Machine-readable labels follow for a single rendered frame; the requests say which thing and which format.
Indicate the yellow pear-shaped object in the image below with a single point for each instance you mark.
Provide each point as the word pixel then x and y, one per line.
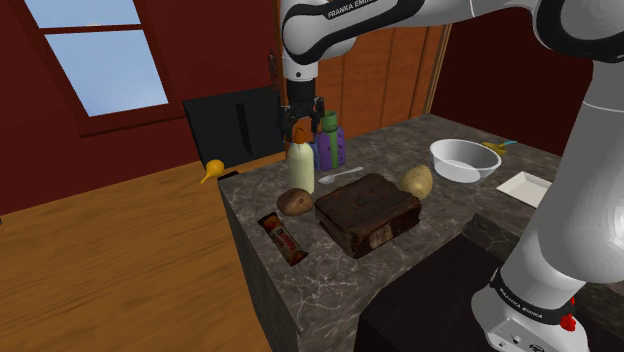
pixel 214 168

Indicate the window with red frame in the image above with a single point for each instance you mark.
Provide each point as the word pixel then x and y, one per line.
pixel 107 63

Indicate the purple and green bottle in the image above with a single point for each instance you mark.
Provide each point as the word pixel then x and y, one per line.
pixel 331 146

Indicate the white plastic spoon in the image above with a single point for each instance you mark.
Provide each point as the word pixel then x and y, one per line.
pixel 341 174

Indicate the worn brown book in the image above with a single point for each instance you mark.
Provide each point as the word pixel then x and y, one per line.
pixel 365 209

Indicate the dark brown potato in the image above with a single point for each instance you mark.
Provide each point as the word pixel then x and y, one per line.
pixel 294 202

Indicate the black cabinet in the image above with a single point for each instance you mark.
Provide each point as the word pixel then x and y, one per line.
pixel 219 126

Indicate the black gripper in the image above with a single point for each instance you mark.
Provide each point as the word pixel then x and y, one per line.
pixel 300 97

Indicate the brown wrapped snack bar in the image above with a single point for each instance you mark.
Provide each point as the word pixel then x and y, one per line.
pixel 282 239

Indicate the white square plate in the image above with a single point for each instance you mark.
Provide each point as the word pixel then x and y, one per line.
pixel 524 188

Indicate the wooden door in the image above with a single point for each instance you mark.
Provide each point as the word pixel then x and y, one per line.
pixel 380 83

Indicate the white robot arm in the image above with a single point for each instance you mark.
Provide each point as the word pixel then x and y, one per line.
pixel 580 204

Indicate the light yellow potato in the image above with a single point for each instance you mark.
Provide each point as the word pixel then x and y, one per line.
pixel 418 181

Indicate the small dark figure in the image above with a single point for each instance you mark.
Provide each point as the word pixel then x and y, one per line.
pixel 272 66

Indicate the white bowl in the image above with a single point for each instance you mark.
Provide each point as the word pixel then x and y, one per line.
pixel 463 161

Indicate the cream bottle with orange cap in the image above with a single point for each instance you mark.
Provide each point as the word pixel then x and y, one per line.
pixel 301 166

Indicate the dark robot stand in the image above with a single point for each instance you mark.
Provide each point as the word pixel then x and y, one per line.
pixel 429 297

